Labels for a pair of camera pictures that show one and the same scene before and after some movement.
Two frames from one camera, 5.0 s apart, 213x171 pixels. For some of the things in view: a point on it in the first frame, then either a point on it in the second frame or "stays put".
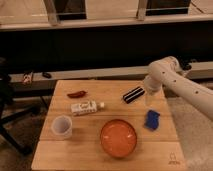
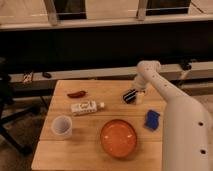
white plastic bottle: (85, 107) stays put
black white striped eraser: (133, 94) stays put
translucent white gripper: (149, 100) → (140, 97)
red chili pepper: (79, 94) stays put
